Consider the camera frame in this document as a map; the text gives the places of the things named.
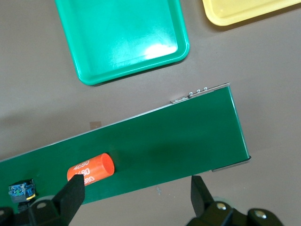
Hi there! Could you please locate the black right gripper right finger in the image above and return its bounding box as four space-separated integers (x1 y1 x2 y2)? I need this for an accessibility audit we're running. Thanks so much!
185 175 284 226

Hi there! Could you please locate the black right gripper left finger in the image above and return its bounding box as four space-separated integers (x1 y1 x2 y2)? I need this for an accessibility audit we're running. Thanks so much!
0 173 86 226

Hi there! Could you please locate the orange cylinder with white print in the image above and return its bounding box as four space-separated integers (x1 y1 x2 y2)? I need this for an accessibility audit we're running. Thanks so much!
66 153 115 187

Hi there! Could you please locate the yellow push button switch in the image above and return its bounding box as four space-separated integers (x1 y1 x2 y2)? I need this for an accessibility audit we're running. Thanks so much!
8 178 38 212

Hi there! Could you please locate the green conveyor belt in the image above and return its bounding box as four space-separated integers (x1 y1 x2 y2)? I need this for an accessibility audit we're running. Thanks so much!
0 82 253 209

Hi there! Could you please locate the green plastic tray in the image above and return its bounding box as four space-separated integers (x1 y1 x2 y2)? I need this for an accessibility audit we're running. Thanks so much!
54 0 190 86

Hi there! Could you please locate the yellow plastic tray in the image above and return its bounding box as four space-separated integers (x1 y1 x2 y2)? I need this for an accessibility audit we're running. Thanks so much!
201 0 301 26

